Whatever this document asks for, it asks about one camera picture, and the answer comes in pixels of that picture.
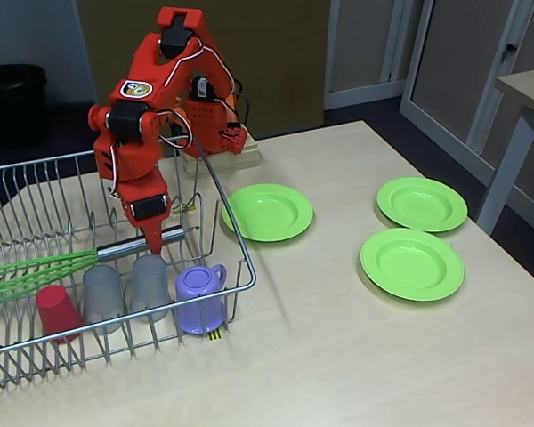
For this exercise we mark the grey translucent plastic cup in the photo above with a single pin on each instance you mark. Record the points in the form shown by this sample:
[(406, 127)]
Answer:
[(102, 293), (149, 284)]

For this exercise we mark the purple plastic mug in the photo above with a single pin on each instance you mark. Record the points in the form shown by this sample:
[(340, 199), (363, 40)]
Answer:
[(198, 307)]

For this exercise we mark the green plastic plate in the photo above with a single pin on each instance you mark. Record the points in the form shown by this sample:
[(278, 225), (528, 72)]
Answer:
[(267, 213), (411, 264), (420, 204)]

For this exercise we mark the red plastic cup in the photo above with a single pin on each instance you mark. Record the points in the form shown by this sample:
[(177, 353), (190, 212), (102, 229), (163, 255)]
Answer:
[(55, 307)]

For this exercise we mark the red-orange LeRobot robot arm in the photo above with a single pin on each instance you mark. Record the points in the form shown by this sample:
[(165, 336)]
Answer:
[(138, 147)]

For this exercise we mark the wooden base block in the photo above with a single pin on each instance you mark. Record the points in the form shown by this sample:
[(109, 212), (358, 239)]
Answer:
[(245, 155)]

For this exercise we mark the yellow black striped tape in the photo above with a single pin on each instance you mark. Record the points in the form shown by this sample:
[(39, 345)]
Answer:
[(216, 335)]

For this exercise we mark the brown partition board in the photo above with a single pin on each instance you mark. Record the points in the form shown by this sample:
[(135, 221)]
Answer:
[(102, 53)]

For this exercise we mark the black trash bin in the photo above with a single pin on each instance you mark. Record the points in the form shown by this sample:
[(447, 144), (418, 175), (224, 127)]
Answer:
[(13, 107)]

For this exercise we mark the black cabinet lock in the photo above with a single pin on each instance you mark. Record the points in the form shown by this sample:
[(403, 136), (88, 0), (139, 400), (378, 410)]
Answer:
[(510, 47)]

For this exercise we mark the beige side table grey leg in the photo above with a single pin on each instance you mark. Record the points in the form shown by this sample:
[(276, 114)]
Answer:
[(529, 86)]

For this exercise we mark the grey cabinet door white frame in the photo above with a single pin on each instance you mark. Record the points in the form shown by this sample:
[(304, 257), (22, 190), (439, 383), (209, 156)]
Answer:
[(360, 35), (463, 53)]

